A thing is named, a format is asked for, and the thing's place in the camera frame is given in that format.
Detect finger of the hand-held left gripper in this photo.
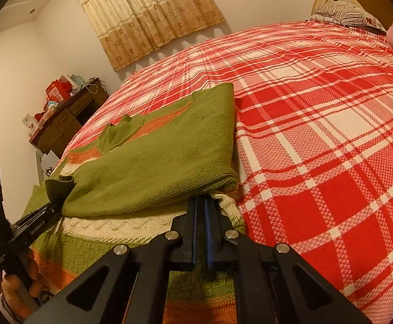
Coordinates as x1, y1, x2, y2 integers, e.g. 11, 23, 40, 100
21, 202, 63, 231

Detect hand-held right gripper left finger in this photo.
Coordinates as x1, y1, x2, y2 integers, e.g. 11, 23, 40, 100
36, 197, 206, 324

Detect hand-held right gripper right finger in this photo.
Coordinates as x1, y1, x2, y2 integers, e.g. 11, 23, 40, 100
203, 198, 372, 324

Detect green knitted sweater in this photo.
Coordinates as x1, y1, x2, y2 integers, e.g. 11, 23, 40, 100
21, 83, 248, 324

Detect person's left hand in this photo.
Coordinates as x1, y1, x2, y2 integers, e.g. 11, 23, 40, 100
1, 251, 50, 323

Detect white box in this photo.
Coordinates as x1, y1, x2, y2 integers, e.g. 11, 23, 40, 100
40, 151, 61, 180

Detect wooden desk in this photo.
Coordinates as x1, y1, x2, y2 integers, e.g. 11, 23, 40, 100
29, 77, 111, 159

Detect red gift boxes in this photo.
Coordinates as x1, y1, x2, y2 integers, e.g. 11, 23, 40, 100
46, 79, 73, 103

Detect red plaid blanket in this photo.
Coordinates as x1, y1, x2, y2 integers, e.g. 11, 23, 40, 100
53, 20, 393, 324

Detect beige floral curtain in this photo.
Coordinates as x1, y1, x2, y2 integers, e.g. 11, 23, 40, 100
72, 0, 226, 72

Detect striped floral pillow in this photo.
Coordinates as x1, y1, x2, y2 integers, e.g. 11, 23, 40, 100
309, 0, 388, 36

